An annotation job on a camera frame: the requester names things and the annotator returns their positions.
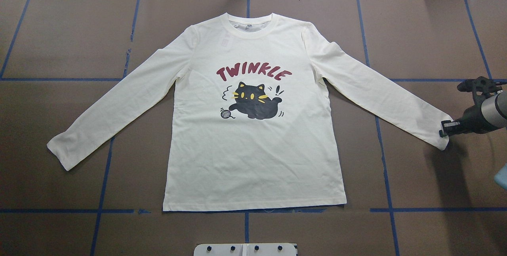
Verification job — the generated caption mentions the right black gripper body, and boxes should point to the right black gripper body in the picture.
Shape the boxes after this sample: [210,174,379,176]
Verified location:
[453,106,490,134]

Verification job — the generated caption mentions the cream long sleeve cat shirt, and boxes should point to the cream long sleeve cat shirt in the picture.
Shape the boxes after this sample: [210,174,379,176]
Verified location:
[47,13,451,212]

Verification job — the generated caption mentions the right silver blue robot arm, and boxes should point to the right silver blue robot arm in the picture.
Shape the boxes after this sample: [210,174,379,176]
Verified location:
[439,91,507,137]

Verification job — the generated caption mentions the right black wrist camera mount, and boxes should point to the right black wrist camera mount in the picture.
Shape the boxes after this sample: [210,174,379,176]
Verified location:
[457,76,507,107]

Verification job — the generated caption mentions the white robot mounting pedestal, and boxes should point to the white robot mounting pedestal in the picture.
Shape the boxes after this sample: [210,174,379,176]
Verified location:
[193,242,298,256]

